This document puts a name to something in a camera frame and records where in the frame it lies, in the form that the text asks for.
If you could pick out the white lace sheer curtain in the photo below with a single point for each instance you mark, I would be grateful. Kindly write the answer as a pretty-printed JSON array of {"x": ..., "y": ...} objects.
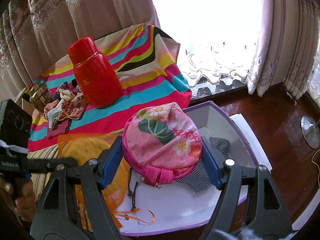
[{"x": 212, "y": 65}]

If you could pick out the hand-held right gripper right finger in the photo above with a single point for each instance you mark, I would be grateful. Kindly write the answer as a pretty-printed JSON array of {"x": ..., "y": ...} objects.
[{"x": 210, "y": 165}]

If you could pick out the white box with purple rim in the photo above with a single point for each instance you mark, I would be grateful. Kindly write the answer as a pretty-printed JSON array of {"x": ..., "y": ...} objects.
[{"x": 217, "y": 120}]

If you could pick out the mauve pleated curtain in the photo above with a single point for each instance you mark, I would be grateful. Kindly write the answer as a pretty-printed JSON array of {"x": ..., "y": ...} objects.
[{"x": 280, "y": 42}]

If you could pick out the striped beige cushion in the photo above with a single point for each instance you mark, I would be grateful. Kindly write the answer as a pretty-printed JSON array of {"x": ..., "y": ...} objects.
[{"x": 45, "y": 152}]

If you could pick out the black and white checkered cloth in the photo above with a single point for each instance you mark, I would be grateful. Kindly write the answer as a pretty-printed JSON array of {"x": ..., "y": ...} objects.
[{"x": 197, "y": 177}]

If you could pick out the orange ribbon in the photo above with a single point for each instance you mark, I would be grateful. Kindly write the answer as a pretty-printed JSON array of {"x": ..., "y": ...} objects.
[{"x": 140, "y": 218}]

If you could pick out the orange mesh cloth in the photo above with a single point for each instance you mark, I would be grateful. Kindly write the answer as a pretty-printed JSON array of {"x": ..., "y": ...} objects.
[{"x": 82, "y": 145}]

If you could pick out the pink cloth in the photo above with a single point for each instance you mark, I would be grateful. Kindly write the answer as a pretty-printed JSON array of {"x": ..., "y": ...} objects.
[{"x": 49, "y": 110}]

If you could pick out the small magenta cloth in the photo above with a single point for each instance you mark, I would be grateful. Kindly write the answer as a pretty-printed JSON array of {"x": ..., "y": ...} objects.
[{"x": 58, "y": 130}]

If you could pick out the floral patterned cloth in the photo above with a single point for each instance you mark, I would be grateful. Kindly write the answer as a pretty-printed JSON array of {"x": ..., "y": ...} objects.
[{"x": 71, "y": 106}]

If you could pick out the red thermos flask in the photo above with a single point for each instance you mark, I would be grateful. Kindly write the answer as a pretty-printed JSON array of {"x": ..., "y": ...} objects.
[{"x": 96, "y": 80}]

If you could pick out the glass jar with gold lid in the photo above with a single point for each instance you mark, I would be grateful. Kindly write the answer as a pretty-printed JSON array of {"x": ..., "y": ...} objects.
[{"x": 40, "y": 97}]

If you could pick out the black scrunchie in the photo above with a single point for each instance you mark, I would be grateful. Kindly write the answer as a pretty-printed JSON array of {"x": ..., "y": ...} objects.
[{"x": 74, "y": 82}]

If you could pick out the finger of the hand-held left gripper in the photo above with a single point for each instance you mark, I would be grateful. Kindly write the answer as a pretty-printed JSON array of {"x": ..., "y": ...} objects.
[{"x": 50, "y": 165}]

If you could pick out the beige embroidered curtain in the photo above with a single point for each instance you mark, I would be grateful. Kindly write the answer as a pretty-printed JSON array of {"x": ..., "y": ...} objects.
[{"x": 75, "y": 17}]

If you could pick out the round metal stand base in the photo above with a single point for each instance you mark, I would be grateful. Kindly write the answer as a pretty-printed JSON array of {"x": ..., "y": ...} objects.
[{"x": 310, "y": 130}]

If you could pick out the pink floral round bag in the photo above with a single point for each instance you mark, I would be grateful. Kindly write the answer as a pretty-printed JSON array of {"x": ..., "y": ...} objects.
[{"x": 162, "y": 140}]

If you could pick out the striped colourful tablecloth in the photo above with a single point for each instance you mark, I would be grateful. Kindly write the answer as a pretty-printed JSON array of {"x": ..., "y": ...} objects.
[{"x": 150, "y": 90}]

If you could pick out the person's left hand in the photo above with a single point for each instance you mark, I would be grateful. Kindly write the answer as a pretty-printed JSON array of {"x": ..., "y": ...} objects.
[{"x": 25, "y": 200}]

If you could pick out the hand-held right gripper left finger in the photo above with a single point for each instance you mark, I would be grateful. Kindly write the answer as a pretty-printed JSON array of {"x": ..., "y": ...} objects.
[{"x": 112, "y": 158}]

